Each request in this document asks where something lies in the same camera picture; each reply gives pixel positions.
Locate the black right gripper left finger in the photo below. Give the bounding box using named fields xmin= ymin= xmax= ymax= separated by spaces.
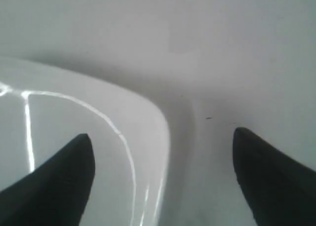
xmin=0 ymin=134 xmax=95 ymax=226

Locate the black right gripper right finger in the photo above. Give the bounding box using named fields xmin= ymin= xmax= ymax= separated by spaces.
xmin=233 ymin=127 xmax=316 ymax=226

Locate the white square plate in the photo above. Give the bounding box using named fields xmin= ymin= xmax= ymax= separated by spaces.
xmin=0 ymin=58 xmax=170 ymax=226

